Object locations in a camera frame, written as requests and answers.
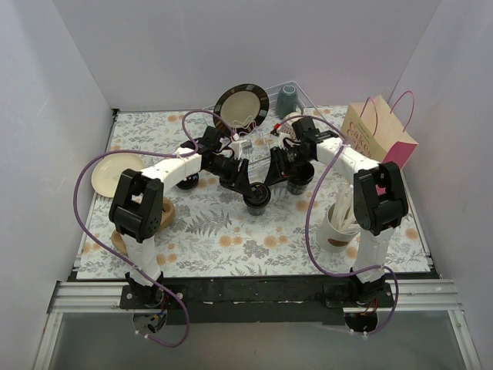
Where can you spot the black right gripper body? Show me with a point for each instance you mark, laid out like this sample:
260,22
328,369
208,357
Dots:
276,163

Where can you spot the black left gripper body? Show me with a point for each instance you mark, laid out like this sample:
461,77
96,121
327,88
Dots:
241,172

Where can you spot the black cup lid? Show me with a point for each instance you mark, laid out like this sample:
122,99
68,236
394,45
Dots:
260,196

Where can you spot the dark translucent takeout cup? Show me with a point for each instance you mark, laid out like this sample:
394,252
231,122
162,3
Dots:
256,210

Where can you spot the black plastic lid stack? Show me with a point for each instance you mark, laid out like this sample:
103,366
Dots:
189,183

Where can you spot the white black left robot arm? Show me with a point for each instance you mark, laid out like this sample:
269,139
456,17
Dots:
137,206

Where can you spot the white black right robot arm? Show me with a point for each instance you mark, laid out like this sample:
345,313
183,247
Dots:
379,200

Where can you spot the patterned ceramic bowl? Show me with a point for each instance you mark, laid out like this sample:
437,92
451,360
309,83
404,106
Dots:
287,127

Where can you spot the floral tablecloth mat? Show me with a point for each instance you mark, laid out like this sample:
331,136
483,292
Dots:
213,235

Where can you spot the grey green mug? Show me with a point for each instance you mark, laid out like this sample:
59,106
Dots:
287,101

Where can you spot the dark rimmed plate in rack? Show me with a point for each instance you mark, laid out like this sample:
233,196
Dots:
243,108

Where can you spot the white cup with stirrers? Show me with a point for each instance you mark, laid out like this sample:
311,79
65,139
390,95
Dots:
339,226

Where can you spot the cream plate on table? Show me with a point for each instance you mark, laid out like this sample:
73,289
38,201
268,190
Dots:
105,176

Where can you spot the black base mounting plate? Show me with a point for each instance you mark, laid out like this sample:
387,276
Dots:
297,298

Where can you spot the white wire dish rack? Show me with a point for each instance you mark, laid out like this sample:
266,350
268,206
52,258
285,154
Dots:
257,144

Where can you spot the paper bag pink handles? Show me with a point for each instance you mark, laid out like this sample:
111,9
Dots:
373,130

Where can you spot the aluminium frame rail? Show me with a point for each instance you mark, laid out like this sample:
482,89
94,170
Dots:
256,323

